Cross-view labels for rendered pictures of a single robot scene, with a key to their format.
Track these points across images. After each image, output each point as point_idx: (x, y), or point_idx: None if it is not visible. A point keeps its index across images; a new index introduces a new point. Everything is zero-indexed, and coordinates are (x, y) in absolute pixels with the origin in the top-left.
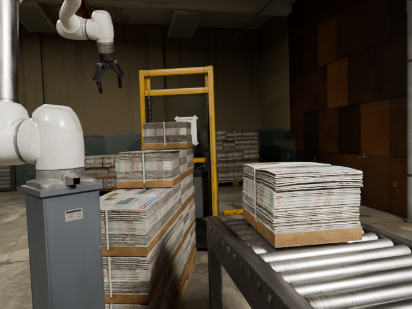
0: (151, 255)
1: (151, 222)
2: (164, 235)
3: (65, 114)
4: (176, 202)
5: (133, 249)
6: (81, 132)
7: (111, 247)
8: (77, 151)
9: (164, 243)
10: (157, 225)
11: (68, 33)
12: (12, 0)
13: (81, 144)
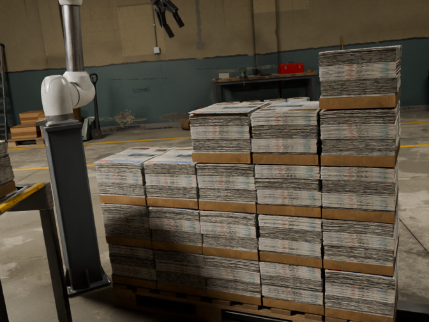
0: (109, 207)
1: (107, 177)
2: (156, 207)
3: (42, 83)
4: (216, 188)
5: None
6: (48, 94)
7: None
8: (45, 106)
9: (150, 214)
10: (131, 188)
11: None
12: (63, 7)
13: (47, 101)
